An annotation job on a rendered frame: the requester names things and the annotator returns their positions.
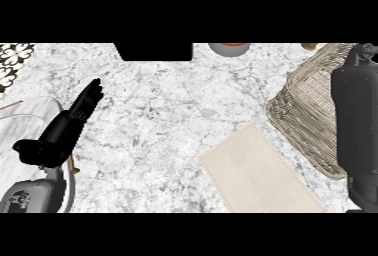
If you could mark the thin wooden stick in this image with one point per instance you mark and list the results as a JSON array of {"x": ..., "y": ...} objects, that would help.
[
  {"x": 75, "y": 166},
  {"x": 10, "y": 106}
]

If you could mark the beige rectangular placemat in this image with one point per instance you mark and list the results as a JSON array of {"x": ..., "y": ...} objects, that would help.
[{"x": 261, "y": 173}]

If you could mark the small brown object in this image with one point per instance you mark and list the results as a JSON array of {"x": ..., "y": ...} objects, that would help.
[{"x": 309, "y": 46}]

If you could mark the tan wicker basket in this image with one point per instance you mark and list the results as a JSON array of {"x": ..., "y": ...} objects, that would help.
[{"x": 308, "y": 110}]

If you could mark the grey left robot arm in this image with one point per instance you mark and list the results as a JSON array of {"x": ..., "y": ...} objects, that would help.
[{"x": 36, "y": 193}]

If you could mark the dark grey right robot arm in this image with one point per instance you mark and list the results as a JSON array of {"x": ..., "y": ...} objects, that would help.
[{"x": 358, "y": 120}]

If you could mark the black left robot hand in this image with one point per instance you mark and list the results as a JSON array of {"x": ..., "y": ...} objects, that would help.
[{"x": 60, "y": 140}]

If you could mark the black appliance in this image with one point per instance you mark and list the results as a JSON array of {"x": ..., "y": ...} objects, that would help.
[{"x": 154, "y": 51}]

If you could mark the grey cup with orange top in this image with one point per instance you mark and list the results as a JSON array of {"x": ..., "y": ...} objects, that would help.
[{"x": 230, "y": 50}]

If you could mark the black and white patterned mat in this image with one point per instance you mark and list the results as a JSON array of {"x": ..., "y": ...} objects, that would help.
[{"x": 13, "y": 61}]

